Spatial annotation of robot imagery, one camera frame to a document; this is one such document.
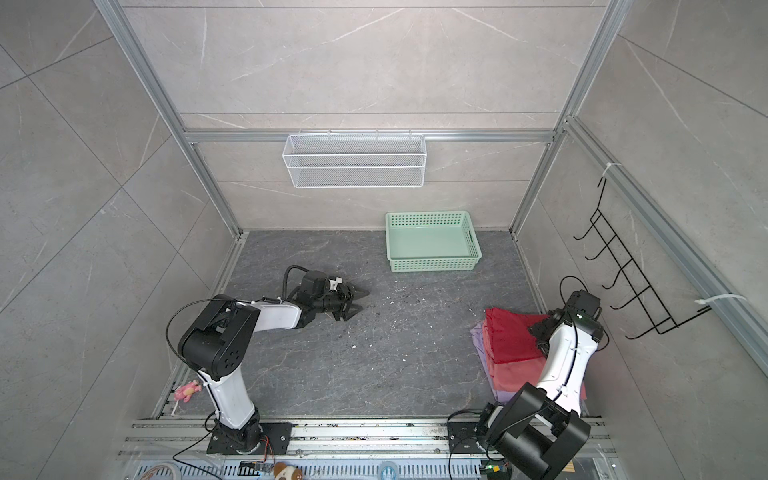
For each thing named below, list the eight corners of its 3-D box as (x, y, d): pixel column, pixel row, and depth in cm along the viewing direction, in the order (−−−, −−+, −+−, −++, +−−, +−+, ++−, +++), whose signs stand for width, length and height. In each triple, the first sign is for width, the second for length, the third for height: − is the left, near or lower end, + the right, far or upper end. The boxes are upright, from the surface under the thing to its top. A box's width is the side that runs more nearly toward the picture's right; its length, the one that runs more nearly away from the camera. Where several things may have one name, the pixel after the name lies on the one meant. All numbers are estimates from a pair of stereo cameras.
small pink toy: (179, 397, 82) (171, 394, 79) (197, 381, 85) (190, 377, 82) (184, 405, 81) (177, 401, 78) (203, 388, 84) (196, 384, 81)
